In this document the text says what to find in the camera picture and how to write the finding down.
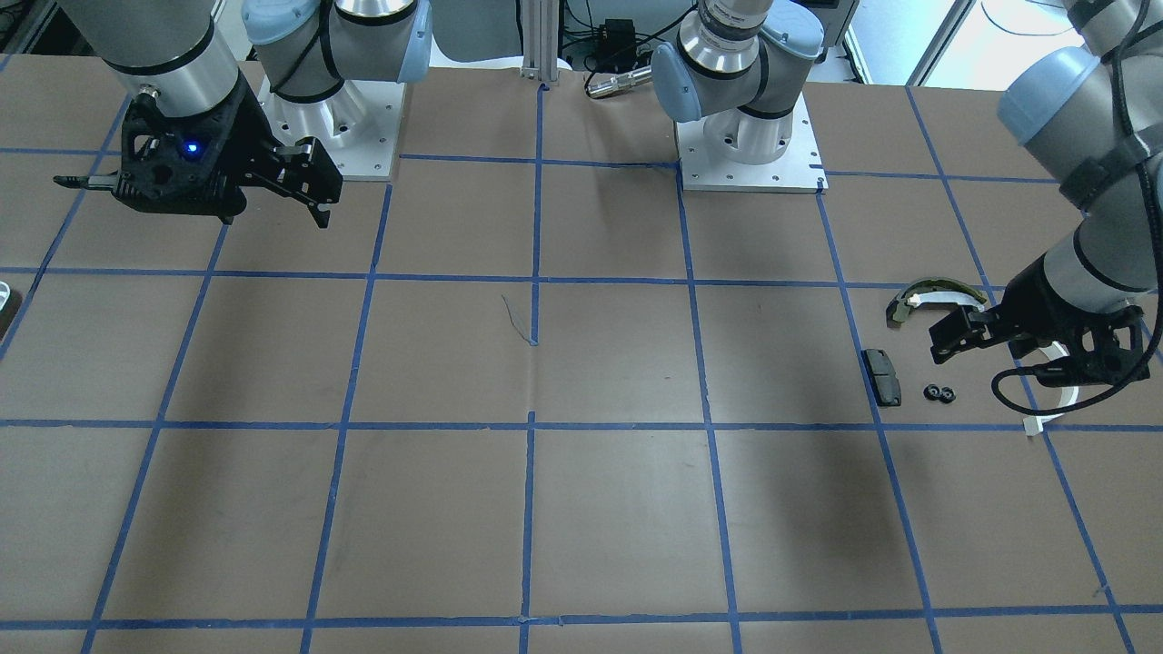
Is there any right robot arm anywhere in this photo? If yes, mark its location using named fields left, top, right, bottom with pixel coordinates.
left=55, top=1, right=433, bottom=228

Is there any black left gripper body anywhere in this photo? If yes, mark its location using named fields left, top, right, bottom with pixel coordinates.
left=929, top=258, right=1150, bottom=388

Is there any white curved plastic piece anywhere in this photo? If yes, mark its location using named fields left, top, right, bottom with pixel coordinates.
left=1022, top=341, right=1080, bottom=438

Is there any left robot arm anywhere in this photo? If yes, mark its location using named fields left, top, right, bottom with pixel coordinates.
left=651, top=1, right=1160, bottom=388

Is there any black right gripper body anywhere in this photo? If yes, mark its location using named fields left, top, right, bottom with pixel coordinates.
left=110, top=74, right=343, bottom=223

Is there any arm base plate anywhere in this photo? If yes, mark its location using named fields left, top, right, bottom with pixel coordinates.
left=675, top=94, right=830, bottom=193
left=257, top=78, right=411, bottom=182

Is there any black brake pad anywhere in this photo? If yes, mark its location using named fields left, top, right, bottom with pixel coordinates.
left=859, top=348, right=902, bottom=407

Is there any olive curved brake shoe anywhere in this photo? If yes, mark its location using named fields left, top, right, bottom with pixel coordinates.
left=885, top=277, right=989, bottom=326

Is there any aluminium frame post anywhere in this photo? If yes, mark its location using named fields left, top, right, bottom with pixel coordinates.
left=516, top=1, right=562, bottom=88

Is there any brown grid table mat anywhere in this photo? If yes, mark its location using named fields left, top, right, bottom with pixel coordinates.
left=1, top=55, right=1160, bottom=653

